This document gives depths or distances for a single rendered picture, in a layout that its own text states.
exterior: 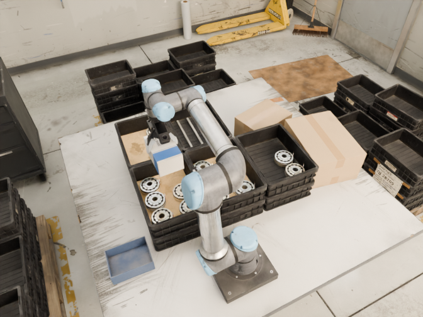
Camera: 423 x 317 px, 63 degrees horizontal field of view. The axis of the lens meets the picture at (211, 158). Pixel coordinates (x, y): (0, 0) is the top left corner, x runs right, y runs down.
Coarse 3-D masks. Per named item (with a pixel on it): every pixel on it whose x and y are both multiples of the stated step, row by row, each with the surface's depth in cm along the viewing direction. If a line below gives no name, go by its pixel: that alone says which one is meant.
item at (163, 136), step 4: (156, 124) 147; (160, 124) 147; (164, 124) 148; (156, 128) 146; (160, 128) 147; (164, 128) 147; (156, 132) 147; (160, 132) 146; (164, 132) 146; (160, 136) 145; (164, 136) 145; (168, 136) 146; (160, 140) 145; (164, 140) 145; (168, 140) 146
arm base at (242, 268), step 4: (256, 252) 156; (256, 256) 154; (252, 260) 151; (256, 260) 157; (236, 264) 151; (240, 264) 150; (244, 264) 150; (248, 264) 150; (252, 264) 152; (256, 264) 155; (228, 268) 156; (232, 268) 153; (236, 268) 152; (240, 268) 152; (244, 268) 151; (248, 268) 151; (252, 268) 153; (236, 272) 153; (240, 272) 153; (244, 272) 152; (248, 272) 153
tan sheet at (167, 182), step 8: (168, 176) 186; (176, 176) 186; (160, 184) 182; (168, 184) 182; (176, 184) 182; (168, 192) 178; (144, 200) 175; (168, 200) 174; (168, 208) 171; (176, 208) 171
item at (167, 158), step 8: (144, 136) 163; (160, 144) 159; (168, 144) 159; (152, 152) 155; (160, 152) 155; (168, 152) 155; (176, 152) 155; (152, 160) 161; (160, 160) 152; (168, 160) 152; (176, 160) 155; (160, 168) 153; (168, 168) 155; (176, 168) 158; (160, 176) 156
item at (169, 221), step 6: (150, 162) 180; (186, 162) 179; (132, 168) 177; (132, 174) 174; (138, 192) 165; (144, 204) 160; (144, 210) 158; (180, 216) 155; (186, 216) 156; (150, 222) 153; (162, 222) 153; (168, 222) 154; (174, 222) 156; (150, 228) 153; (156, 228) 153
